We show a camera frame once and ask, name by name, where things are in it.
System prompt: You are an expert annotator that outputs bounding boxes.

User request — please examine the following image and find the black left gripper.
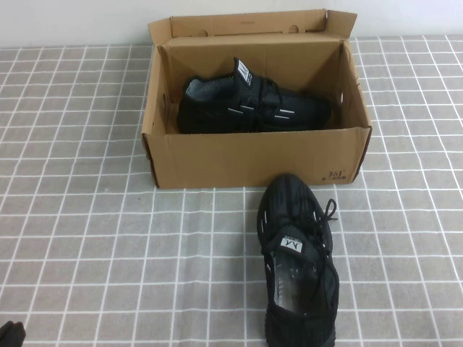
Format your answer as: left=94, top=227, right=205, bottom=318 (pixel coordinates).
left=0, top=320, right=27, bottom=347

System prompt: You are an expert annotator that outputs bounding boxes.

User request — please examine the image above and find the black sneaker with white label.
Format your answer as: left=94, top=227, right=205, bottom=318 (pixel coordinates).
left=257, top=173, right=343, bottom=347
left=177, top=56, right=332, bottom=134

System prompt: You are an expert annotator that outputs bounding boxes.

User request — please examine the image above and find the brown cardboard shoe box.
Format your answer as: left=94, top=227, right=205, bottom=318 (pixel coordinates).
left=140, top=9, right=373, bottom=189

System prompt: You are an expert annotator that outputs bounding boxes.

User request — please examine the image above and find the grey white checked tablecloth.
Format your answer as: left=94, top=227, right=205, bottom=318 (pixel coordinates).
left=0, top=34, right=463, bottom=347

